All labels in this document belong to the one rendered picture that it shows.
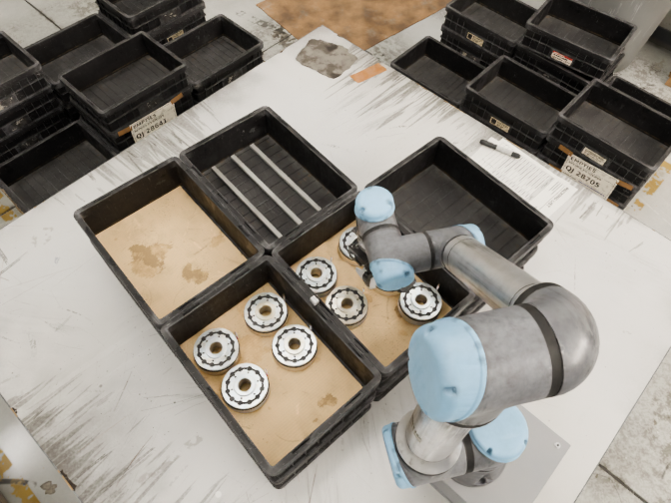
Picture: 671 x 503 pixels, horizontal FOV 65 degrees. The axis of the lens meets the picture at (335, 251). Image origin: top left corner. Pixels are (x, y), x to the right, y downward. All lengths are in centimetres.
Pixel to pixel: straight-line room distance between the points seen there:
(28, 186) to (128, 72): 62
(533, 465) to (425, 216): 66
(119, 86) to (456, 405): 206
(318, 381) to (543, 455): 52
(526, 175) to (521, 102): 80
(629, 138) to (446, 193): 109
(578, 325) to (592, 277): 101
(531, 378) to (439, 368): 10
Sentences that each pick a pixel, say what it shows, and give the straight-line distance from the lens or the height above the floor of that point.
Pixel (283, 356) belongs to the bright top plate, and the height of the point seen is 86.
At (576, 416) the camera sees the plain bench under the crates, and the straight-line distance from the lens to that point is 148.
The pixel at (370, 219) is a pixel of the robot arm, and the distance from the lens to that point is 99.
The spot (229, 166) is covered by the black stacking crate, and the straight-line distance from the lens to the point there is 156.
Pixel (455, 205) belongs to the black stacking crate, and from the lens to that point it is 151.
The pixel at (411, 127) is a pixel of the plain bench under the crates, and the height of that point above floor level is 70.
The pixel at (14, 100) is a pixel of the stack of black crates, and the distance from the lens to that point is 250.
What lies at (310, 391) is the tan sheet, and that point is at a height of 83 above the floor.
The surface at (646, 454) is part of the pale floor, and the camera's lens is 236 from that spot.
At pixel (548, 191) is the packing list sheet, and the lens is 181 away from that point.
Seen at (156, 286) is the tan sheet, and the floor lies 83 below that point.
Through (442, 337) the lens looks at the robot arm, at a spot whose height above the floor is 144.
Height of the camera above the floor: 200
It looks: 58 degrees down
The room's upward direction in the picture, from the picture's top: 4 degrees clockwise
